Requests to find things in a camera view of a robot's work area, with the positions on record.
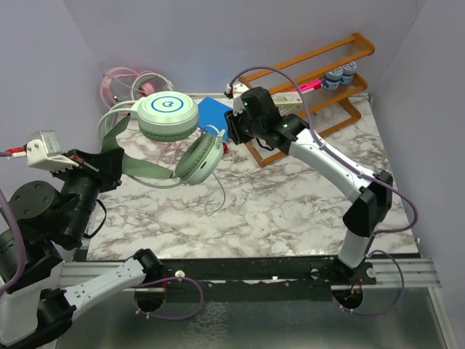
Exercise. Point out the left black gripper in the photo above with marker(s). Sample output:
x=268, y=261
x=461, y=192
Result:
x=106, y=166

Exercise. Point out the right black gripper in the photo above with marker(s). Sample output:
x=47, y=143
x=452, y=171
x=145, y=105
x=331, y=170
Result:
x=232, y=123

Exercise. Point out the mint green headphones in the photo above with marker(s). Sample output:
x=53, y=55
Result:
x=164, y=117

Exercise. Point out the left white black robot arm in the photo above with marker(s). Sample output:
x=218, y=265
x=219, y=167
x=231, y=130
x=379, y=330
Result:
x=42, y=220

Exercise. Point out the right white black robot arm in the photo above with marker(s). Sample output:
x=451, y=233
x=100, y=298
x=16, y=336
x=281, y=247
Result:
x=255, y=116

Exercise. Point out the pink grey headphones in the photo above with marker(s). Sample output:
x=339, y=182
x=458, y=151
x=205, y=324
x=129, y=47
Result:
x=147, y=83

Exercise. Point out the blue notebook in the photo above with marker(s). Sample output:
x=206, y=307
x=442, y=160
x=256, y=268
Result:
x=212, y=112

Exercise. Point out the white green red box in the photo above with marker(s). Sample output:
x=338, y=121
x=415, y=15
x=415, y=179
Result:
x=287, y=101

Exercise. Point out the pink marker pen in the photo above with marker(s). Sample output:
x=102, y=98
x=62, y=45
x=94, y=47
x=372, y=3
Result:
x=310, y=86

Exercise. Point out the blue white jar left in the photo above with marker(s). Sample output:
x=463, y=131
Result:
x=332, y=78

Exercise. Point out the blue white jar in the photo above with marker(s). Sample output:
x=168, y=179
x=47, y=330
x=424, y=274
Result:
x=348, y=72
x=332, y=78

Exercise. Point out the blue white jar right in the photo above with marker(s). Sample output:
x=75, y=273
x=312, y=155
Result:
x=348, y=72

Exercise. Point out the wooden three-tier rack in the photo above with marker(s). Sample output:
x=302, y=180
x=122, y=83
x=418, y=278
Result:
x=313, y=65

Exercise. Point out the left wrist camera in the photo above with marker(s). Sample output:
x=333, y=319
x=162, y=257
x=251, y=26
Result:
x=42, y=151

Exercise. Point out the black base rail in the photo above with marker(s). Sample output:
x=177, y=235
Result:
x=256, y=279

